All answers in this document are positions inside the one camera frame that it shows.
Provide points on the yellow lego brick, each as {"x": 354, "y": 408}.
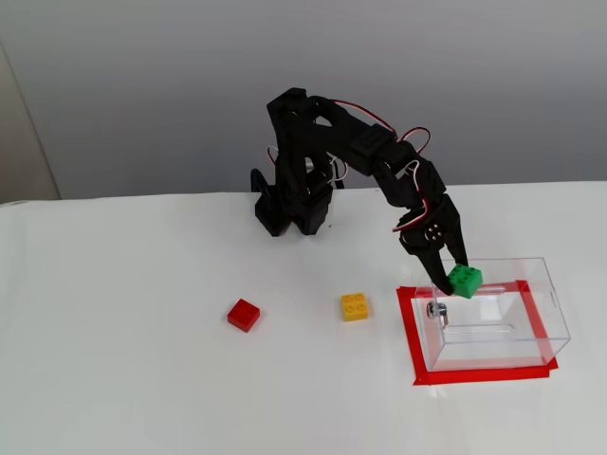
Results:
{"x": 355, "y": 308}

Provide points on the red tape frame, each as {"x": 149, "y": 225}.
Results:
{"x": 408, "y": 332}

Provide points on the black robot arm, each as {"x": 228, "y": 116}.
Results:
{"x": 294, "y": 180}

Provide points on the green lego brick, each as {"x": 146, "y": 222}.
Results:
{"x": 467, "y": 282}

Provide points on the beige board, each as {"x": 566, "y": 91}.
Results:
{"x": 23, "y": 142}

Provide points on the silver cam lock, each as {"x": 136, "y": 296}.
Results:
{"x": 436, "y": 313}

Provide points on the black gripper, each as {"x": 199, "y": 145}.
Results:
{"x": 423, "y": 241}

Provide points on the red lego brick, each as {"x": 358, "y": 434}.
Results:
{"x": 243, "y": 315}

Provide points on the transparent acrylic box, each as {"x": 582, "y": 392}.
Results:
{"x": 498, "y": 327}

